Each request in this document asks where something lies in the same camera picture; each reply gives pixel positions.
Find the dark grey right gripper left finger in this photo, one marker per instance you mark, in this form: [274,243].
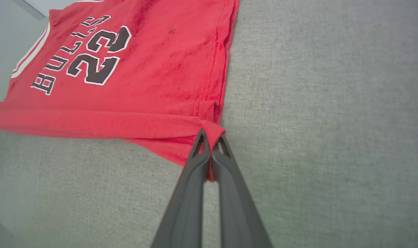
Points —
[186,206]

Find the grey fabric sofa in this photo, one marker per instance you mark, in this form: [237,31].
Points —
[333,137]

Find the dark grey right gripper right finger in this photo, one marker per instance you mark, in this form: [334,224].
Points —
[238,213]

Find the red Bulls jersey white trim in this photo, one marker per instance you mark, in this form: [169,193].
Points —
[143,75]

